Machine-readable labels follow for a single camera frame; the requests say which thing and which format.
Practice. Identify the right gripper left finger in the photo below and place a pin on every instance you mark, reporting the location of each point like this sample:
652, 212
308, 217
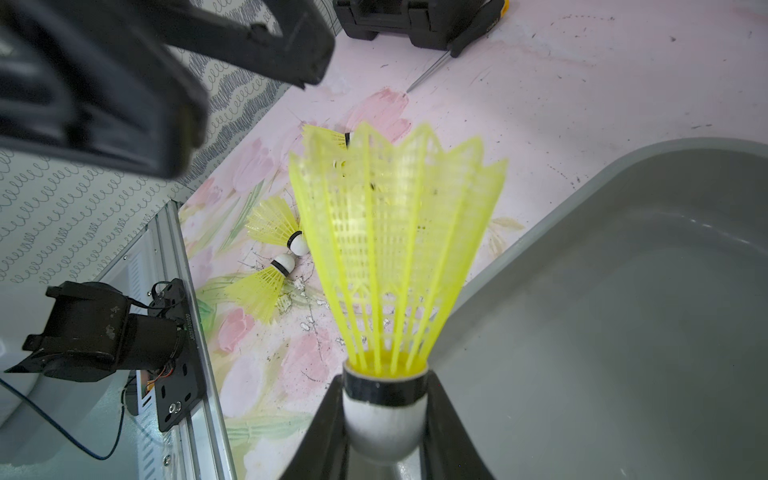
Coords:
323, 452

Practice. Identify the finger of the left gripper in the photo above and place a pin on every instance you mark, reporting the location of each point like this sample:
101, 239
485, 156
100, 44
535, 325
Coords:
299, 55

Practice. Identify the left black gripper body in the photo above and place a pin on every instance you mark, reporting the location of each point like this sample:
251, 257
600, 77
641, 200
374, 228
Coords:
89, 82

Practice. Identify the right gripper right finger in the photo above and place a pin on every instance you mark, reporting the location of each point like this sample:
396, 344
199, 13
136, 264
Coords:
446, 451

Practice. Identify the grey plastic storage box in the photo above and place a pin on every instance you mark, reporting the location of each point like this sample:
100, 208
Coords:
625, 335

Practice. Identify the yellow shuttlecock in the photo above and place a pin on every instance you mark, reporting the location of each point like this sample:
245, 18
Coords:
272, 222
324, 143
258, 293
393, 231

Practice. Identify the black plastic tool case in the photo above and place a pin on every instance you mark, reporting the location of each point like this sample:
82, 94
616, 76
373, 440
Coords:
430, 24

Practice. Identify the black handled screwdriver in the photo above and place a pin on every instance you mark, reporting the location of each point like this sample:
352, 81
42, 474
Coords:
486, 18

